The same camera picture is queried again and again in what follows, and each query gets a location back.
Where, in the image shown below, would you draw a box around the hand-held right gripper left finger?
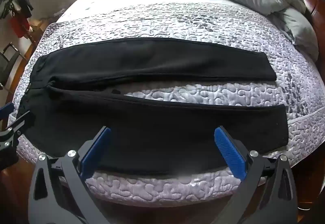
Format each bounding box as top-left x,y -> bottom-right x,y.
28,126 -> 112,224

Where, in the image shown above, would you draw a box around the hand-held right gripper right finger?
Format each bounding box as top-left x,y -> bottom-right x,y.
214,126 -> 299,224

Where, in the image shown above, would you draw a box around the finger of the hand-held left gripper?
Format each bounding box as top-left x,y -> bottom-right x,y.
0,111 -> 36,154
0,102 -> 15,119

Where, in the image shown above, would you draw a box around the black pants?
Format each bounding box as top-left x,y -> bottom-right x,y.
16,37 -> 289,176

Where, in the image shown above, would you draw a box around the black chair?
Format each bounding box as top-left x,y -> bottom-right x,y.
0,42 -> 26,90

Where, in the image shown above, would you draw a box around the red hanging garment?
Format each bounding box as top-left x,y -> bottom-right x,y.
10,14 -> 30,39

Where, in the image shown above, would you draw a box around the grey quilted mattress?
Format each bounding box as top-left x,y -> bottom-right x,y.
7,0 -> 325,209

